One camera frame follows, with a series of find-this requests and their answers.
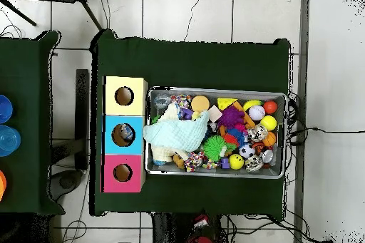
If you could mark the mint green cloth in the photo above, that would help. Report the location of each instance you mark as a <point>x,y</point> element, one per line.
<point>179,132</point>

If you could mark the clear wrapper with blue print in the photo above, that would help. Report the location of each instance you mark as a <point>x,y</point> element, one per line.
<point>161,101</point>

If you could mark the clear plastic wrapper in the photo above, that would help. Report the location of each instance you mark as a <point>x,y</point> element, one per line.
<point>128,134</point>

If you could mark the clear mesh bin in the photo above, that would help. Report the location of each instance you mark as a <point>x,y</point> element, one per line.
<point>162,92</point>

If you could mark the wooden three-hole sorting box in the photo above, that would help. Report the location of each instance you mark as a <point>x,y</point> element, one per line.
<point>114,134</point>

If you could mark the orange round disc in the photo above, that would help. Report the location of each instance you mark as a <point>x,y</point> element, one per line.
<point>200,104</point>

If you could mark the wooden cube block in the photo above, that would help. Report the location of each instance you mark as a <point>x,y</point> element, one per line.
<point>215,113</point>

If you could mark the green spiky ball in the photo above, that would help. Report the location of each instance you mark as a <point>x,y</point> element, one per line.
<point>215,148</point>

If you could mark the purple spiky ball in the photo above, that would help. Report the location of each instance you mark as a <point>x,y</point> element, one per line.
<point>231,116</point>

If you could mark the dark green table cloth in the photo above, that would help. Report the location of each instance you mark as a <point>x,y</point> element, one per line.
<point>194,63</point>

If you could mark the yellow smiley face ball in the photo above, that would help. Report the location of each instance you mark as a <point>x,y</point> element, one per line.
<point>236,162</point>

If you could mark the crushed silver can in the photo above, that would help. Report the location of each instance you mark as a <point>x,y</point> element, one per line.
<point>258,132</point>

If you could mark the red ball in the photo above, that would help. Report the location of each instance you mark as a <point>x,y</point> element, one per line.
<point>270,106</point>

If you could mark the dark green side-table cloth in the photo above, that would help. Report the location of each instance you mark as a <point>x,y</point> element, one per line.
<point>28,83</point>

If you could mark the light blue plastic cup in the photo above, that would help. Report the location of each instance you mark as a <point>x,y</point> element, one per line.
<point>8,140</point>

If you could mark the dark blue plastic cup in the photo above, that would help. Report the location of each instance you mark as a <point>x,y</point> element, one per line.
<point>4,109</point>

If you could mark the orange plastic cup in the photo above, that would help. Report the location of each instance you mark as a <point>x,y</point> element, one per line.
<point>2,185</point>

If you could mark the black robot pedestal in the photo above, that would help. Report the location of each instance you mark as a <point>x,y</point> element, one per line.
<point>171,231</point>

